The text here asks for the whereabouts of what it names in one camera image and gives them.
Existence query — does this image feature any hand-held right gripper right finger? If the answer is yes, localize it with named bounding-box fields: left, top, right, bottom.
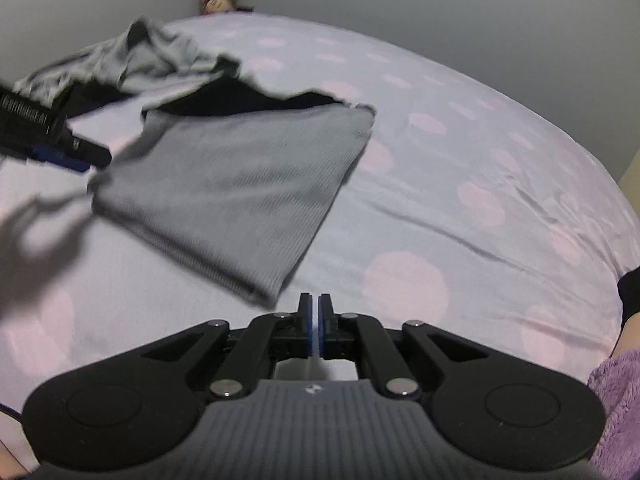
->
left=318, top=292, right=492, bottom=400

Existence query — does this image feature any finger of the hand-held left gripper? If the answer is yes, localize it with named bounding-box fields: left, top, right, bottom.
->
left=29, top=127, right=114, bottom=174

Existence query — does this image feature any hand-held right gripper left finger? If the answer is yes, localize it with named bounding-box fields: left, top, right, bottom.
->
left=141, top=292, right=317, bottom=402

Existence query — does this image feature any grey shirt with black sleeves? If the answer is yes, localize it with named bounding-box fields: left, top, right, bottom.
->
left=86, top=71, right=377, bottom=309

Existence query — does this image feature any grey ribbed garment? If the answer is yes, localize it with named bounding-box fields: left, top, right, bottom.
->
left=14, top=16, right=242, bottom=107

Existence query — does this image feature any pink polka dot bed sheet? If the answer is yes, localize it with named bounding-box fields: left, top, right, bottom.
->
left=0, top=10, right=640, bottom=441

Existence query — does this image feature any person's purple fuzzy garment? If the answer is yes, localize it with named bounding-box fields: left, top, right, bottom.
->
left=586, top=349, right=640, bottom=480

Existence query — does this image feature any person's black sleeve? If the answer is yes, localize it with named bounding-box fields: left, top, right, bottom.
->
left=616, top=266, right=640, bottom=332

